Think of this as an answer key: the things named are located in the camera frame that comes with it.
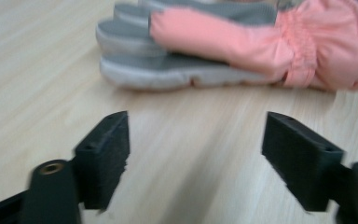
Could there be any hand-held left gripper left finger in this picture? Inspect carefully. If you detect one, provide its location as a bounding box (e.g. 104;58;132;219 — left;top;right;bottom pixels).
74;110;131;212

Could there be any pink glove with gray palm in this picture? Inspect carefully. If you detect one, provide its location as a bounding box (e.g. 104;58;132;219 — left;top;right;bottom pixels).
94;0;358;92

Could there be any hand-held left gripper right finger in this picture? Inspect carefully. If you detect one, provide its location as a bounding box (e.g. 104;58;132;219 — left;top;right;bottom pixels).
260;111;346;213

